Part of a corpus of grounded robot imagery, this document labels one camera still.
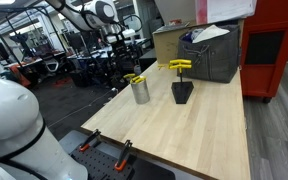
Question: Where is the dark flat board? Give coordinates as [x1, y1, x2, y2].
[153, 21, 192, 34]

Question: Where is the white paper sheet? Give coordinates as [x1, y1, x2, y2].
[206, 0, 258, 24]

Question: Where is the black triangular tool stand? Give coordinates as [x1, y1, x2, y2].
[170, 68, 195, 105]

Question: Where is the brown cardboard box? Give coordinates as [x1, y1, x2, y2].
[152, 22, 198, 65]

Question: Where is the black pedestal cabinet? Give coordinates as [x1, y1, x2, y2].
[138, 49, 158, 73]

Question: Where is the cylindrical metal tin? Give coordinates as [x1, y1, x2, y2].
[129, 79, 151, 105]

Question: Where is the red tool cabinet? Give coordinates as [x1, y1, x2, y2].
[239, 0, 288, 104]

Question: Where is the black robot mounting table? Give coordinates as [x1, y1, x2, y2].
[58, 129, 177, 180]

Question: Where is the black perforated mounting board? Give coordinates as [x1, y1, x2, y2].
[69, 144, 135, 180]

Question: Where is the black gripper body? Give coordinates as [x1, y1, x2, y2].
[112, 33, 132, 64]

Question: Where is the black clamp orange handle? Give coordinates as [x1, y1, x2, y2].
[78, 129, 102, 153]
[114, 139, 134, 172]

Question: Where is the white office chair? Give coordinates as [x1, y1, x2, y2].
[43, 58, 60, 74]

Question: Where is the black work cart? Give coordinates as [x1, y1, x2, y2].
[67, 38, 152, 88]

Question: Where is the grey fabric storage bin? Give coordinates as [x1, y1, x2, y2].
[177, 24, 241, 84]

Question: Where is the orange chair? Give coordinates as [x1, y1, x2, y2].
[8, 63, 32, 88]

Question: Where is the red floor mat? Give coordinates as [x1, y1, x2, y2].
[51, 77, 74, 89]

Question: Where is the white cloth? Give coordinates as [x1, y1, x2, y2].
[192, 24, 231, 44]

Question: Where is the black waste bin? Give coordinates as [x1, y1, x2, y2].
[68, 69, 92, 88]

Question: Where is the blue cloth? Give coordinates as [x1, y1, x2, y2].
[182, 29, 198, 43]

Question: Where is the white floor cable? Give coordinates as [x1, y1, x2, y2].
[47, 88, 118, 129]

